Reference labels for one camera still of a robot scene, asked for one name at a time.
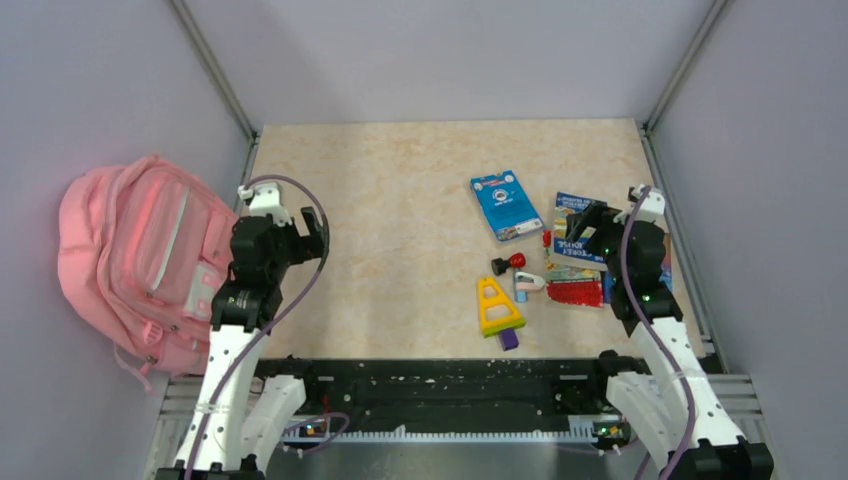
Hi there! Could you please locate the blue card game box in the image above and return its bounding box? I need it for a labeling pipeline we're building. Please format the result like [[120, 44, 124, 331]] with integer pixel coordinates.
[[469, 170, 544, 243]]

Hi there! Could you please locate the pink student backpack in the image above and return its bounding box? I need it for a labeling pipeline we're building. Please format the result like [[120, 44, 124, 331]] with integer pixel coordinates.
[[57, 155, 238, 387]]

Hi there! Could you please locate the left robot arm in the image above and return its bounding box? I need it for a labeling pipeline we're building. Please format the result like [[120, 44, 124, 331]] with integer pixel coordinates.
[[155, 207, 330, 479]]

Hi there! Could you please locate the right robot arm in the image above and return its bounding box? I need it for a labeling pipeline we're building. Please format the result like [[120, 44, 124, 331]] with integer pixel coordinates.
[[566, 201, 775, 479]]

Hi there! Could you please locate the blue story book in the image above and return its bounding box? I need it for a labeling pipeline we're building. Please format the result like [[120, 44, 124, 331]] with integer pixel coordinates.
[[548, 192, 607, 271]]

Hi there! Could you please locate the red keyboard booklet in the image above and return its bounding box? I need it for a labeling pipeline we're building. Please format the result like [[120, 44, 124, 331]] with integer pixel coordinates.
[[545, 261, 604, 308]]

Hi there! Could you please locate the colourful thin book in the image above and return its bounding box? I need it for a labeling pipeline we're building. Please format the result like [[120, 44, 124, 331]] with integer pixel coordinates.
[[601, 233, 673, 305]]

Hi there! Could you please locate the red black stamp toy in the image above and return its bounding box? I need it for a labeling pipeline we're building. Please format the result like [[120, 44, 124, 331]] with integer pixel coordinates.
[[490, 252, 527, 276]]

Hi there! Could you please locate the yellow green purple block toy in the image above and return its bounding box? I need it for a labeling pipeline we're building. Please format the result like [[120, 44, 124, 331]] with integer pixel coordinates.
[[476, 277, 527, 351]]

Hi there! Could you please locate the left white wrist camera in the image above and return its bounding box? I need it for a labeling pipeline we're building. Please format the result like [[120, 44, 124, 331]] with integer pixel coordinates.
[[237, 181, 293, 227]]

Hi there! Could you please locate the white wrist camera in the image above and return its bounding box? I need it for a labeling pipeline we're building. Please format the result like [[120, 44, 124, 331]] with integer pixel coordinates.
[[237, 181, 293, 227], [628, 184, 667, 223]]

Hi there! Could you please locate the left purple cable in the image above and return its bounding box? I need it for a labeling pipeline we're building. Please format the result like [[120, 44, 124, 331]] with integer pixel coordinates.
[[182, 174, 330, 480]]

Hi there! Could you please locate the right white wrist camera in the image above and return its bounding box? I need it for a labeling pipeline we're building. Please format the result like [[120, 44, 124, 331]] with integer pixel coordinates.
[[628, 184, 667, 223]]

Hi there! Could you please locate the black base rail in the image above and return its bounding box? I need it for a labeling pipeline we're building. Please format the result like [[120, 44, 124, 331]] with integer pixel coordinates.
[[255, 351, 649, 434]]

